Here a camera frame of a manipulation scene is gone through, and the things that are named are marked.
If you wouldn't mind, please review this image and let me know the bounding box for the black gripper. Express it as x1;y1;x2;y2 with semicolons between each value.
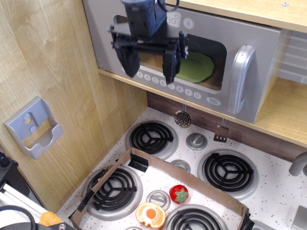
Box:
109;0;188;83

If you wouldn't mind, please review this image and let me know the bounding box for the grey toy microwave door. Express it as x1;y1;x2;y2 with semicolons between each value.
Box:
83;0;287;123

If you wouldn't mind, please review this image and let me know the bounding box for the green plate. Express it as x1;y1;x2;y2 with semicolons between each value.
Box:
176;51;214;83

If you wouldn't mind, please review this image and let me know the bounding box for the hanging skimmer spoon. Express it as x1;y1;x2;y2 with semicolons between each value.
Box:
174;104;191;128

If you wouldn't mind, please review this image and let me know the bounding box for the back left stove burner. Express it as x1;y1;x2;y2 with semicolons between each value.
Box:
125;121;179;160

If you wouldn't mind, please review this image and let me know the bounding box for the stove burner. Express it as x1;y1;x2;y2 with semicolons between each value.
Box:
162;204;228;230
87;166;143;221
197;149;259;201
125;121;179;160

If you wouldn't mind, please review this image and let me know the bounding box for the hanging toy spatula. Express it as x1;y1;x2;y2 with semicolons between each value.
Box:
213;118;229;143

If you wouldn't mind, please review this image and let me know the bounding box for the grey middle stove knob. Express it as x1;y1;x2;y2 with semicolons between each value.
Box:
171;160;190;173

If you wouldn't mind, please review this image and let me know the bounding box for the red toy strawberry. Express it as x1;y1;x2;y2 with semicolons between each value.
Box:
169;184;189;204

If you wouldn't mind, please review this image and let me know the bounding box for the grey front stove knob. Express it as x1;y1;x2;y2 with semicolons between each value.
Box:
146;190;171;211

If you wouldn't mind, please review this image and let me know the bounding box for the front left stove burner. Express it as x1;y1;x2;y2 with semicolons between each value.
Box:
87;166;143;221

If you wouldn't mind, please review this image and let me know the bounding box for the back right stove burner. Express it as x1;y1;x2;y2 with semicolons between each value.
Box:
197;149;259;201

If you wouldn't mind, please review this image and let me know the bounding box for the orange toy fruit half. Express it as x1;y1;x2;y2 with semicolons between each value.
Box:
135;202;166;229

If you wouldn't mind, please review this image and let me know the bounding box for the front right stove burner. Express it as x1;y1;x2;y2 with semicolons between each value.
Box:
162;204;228;230

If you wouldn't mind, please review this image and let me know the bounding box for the grey toy faucet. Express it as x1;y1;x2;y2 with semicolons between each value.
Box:
289;152;307;176

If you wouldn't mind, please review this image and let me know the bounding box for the black device at left edge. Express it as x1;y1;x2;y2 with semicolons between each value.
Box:
0;152;30;196

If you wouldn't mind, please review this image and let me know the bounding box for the orange toy bread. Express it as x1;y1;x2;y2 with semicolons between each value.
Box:
38;212;63;227

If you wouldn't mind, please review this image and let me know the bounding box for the grey wall phone holder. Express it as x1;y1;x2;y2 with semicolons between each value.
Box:
4;96;63;160

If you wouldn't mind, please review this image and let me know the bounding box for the cardboard frame barrier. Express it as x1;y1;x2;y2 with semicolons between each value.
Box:
69;148;254;230

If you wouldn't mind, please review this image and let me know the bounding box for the aluminium rail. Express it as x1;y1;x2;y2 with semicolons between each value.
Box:
0;184;47;225

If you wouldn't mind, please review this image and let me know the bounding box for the black braided cable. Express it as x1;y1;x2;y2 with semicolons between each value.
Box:
0;205;36;230

